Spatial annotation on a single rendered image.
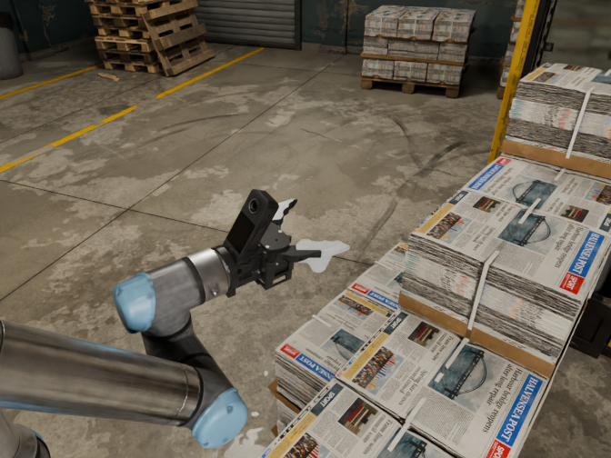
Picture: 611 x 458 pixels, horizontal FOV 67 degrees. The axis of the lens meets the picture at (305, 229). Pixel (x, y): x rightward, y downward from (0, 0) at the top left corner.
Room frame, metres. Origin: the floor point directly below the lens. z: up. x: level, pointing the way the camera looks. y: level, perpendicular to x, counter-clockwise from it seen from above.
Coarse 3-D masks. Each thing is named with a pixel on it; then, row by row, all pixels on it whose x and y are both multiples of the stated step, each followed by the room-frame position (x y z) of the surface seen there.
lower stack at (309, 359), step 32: (384, 256) 1.42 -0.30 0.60; (352, 288) 1.24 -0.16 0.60; (384, 288) 1.24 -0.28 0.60; (320, 320) 1.08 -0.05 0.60; (352, 320) 1.08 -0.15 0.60; (384, 320) 1.08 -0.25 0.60; (288, 352) 0.95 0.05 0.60; (320, 352) 0.95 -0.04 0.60; (352, 352) 0.95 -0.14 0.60; (288, 384) 0.93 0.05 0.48; (320, 384) 0.84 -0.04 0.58; (288, 416) 0.92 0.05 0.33
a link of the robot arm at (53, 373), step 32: (0, 320) 0.30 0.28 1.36; (0, 352) 0.27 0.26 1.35; (32, 352) 0.29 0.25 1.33; (64, 352) 0.31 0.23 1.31; (96, 352) 0.33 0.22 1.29; (128, 352) 0.36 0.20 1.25; (0, 384) 0.26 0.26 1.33; (32, 384) 0.27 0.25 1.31; (64, 384) 0.28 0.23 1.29; (96, 384) 0.30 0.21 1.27; (128, 384) 0.32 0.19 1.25; (160, 384) 0.34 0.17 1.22; (192, 384) 0.37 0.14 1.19; (224, 384) 0.40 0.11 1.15; (96, 416) 0.30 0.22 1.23; (128, 416) 0.31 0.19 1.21; (160, 416) 0.33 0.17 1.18; (192, 416) 0.35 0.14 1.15; (224, 416) 0.35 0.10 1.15
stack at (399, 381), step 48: (384, 336) 0.79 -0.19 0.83; (432, 336) 0.79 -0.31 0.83; (336, 384) 0.65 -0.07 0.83; (384, 384) 0.65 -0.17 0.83; (432, 384) 0.65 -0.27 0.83; (480, 384) 0.65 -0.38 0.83; (528, 384) 0.65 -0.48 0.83; (288, 432) 0.54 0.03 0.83; (336, 432) 0.54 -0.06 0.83; (384, 432) 0.54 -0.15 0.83; (432, 432) 0.54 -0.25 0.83; (480, 432) 0.54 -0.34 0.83; (528, 432) 0.72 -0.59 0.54
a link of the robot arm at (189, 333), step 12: (192, 324) 0.50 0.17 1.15; (144, 336) 0.47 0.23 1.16; (168, 336) 0.46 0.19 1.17; (180, 336) 0.47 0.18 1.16; (192, 336) 0.49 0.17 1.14; (156, 348) 0.46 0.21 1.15; (168, 348) 0.46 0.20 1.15; (180, 348) 0.46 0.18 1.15; (192, 348) 0.46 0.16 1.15; (204, 348) 0.47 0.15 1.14
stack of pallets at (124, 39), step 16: (96, 0) 6.65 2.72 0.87; (112, 0) 6.46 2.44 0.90; (128, 0) 6.71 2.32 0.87; (144, 0) 6.47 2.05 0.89; (160, 0) 6.77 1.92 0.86; (96, 16) 6.60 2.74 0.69; (112, 16) 6.52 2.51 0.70; (128, 16) 6.45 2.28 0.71; (176, 16) 7.16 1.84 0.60; (112, 32) 6.82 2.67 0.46; (128, 32) 6.54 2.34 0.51; (144, 32) 6.41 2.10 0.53; (112, 48) 6.66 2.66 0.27; (128, 48) 6.50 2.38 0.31; (144, 48) 6.38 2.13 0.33; (112, 64) 6.64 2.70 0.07; (128, 64) 6.49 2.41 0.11; (144, 64) 6.42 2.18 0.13
